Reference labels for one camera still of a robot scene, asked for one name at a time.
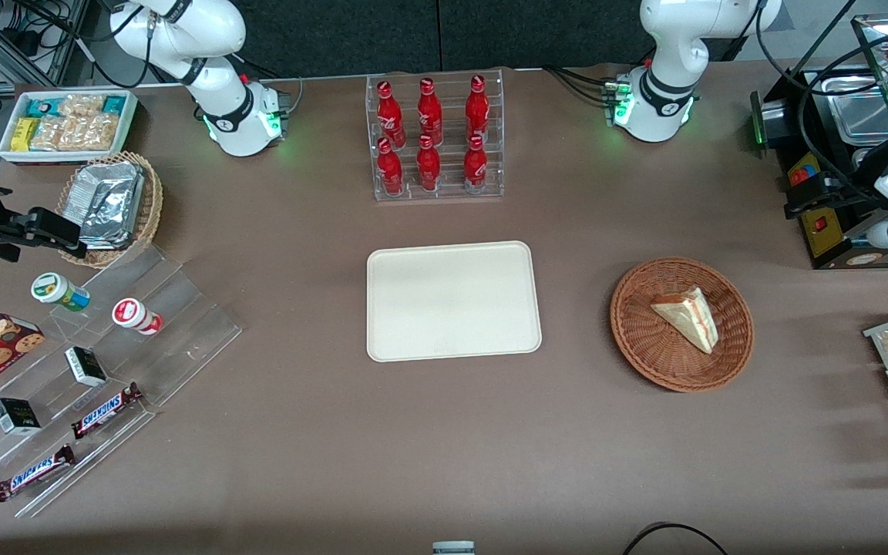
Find triangle sandwich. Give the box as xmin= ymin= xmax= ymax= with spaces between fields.
xmin=650 ymin=286 xmax=720 ymax=355

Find small tan wicker basket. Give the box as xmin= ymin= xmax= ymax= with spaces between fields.
xmin=55 ymin=151 xmax=163 ymax=269

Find brown wicker basket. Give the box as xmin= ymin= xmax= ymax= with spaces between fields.
xmin=610 ymin=257 xmax=755 ymax=393

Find cream plastic tray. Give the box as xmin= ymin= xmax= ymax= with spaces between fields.
xmin=366 ymin=240 xmax=543 ymax=363

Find black food warmer case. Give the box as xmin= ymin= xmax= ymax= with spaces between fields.
xmin=748 ymin=14 xmax=888 ymax=271

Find green lid cup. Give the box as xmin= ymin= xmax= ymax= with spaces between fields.
xmin=31 ymin=272 xmax=92 ymax=312

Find silver foil package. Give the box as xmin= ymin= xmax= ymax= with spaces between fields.
xmin=66 ymin=161 xmax=145 ymax=203
xmin=79 ymin=188 xmax=141 ymax=249

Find clear bag of crackers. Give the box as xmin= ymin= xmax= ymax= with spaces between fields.
xmin=60 ymin=94 xmax=106 ymax=118
xmin=31 ymin=117 xmax=64 ymax=152
xmin=86 ymin=114 xmax=119 ymax=151
xmin=60 ymin=117 xmax=90 ymax=150

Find red lid cup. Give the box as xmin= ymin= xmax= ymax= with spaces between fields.
xmin=112 ymin=298 xmax=163 ymax=336

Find small black box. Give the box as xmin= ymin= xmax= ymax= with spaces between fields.
xmin=0 ymin=398 xmax=42 ymax=436
xmin=65 ymin=346 xmax=108 ymax=388

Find white rectangular snack bin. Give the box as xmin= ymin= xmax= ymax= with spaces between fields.
xmin=0 ymin=89 xmax=140 ymax=164

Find clear acrylic stepped shelf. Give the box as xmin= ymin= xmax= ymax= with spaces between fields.
xmin=0 ymin=243 xmax=243 ymax=519

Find snickers bar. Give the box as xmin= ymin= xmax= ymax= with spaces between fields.
xmin=0 ymin=444 xmax=76 ymax=503
xmin=71 ymin=382 xmax=143 ymax=440

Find red cola bottle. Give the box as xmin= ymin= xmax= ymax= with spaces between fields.
xmin=418 ymin=78 xmax=443 ymax=146
xmin=466 ymin=75 xmax=490 ymax=143
xmin=377 ymin=137 xmax=405 ymax=197
xmin=377 ymin=80 xmax=406 ymax=149
xmin=416 ymin=135 xmax=442 ymax=192
xmin=463 ymin=135 xmax=489 ymax=193

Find clear acrylic bottle rack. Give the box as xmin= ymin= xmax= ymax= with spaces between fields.
xmin=365 ymin=68 xmax=505 ymax=203

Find aluminium frame with cables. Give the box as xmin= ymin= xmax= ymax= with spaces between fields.
xmin=0 ymin=0 xmax=94 ymax=87

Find black left arm base cables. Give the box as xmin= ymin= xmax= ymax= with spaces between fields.
xmin=543 ymin=65 xmax=624 ymax=107

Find black arm base cables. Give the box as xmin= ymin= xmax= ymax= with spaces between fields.
xmin=232 ymin=52 xmax=304 ymax=116
xmin=543 ymin=65 xmax=624 ymax=107

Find black right arm base cables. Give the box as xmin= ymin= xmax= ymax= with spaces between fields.
xmin=232 ymin=52 xmax=304 ymax=116

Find black cable loop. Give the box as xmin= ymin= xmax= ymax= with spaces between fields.
xmin=621 ymin=522 xmax=730 ymax=555

